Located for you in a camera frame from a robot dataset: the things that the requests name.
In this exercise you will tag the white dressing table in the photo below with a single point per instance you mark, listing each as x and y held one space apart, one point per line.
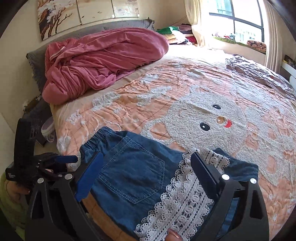
288 70

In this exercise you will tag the cream curtain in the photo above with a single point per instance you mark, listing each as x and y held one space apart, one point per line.
274 45

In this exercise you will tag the tree painting wall art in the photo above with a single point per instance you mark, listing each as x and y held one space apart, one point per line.
59 15

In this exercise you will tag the window with dark frame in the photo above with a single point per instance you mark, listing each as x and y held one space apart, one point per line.
239 20

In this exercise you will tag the patterned cushion on windowsill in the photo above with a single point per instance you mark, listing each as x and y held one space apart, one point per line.
257 45

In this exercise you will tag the peach cartoon bedspread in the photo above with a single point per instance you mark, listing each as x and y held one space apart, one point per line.
199 98

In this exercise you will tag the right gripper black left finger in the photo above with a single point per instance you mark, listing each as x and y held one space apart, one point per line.
55 209

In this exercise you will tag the pink crumpled duvet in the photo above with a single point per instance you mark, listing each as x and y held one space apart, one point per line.
97 61

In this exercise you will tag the pile of clothes by window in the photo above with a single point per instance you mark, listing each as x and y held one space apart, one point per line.
178 35

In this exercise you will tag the left hand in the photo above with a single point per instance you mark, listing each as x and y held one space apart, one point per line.
12 190

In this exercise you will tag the right hand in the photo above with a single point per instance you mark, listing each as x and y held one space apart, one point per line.
172 236

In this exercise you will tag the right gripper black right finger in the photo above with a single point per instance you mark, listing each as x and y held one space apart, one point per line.
239 211

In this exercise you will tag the left forearm green sleeve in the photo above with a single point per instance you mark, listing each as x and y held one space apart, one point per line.
14 217

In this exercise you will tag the blue denim lace-trimmed pants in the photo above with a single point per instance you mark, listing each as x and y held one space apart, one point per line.
145 187

